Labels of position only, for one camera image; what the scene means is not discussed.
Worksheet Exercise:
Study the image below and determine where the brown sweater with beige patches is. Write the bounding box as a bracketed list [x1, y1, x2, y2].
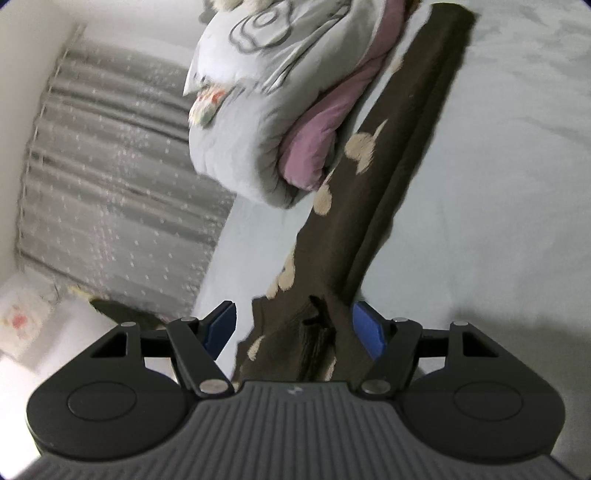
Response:
[232, 3, 476, 383]

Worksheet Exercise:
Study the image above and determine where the dark hanging garment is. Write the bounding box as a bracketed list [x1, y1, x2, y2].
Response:
[90, 298, 164, 331]

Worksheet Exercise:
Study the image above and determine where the grey bed sheet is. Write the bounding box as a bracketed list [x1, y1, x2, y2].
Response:
[360, 1, 590, 478]

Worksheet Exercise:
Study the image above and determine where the grey dotted curtain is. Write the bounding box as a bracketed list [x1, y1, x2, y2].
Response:
[16, 38, 235, 319]

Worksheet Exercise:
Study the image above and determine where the pink pillow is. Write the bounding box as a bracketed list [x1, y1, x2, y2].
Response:
[277, 1, 407, 191]

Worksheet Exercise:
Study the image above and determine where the grey folded duvet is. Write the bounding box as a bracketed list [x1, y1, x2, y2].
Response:
[184, 1, 388, 208]

